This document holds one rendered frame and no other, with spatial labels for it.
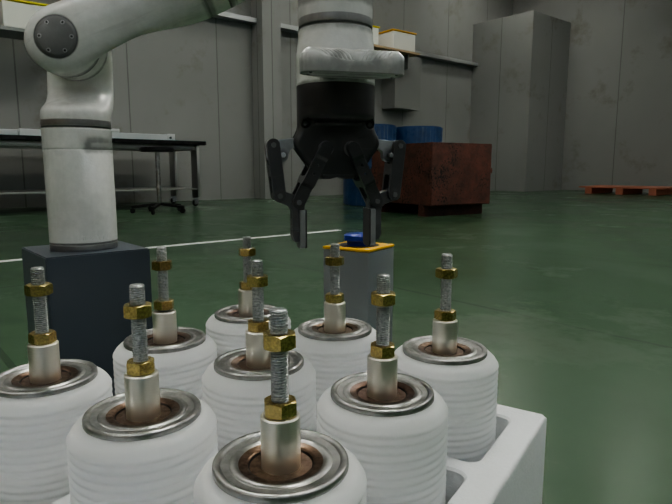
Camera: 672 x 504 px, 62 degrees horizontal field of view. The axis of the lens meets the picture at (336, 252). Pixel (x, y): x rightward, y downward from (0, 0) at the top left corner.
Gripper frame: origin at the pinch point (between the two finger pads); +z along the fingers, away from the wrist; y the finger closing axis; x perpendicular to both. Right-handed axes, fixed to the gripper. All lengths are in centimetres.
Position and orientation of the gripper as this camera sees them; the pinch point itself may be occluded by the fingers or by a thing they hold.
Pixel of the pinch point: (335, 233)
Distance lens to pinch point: 55.8
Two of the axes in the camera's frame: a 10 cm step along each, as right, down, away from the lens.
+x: 2.4, 1.4, -9.6
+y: -9.7, 0.4, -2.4
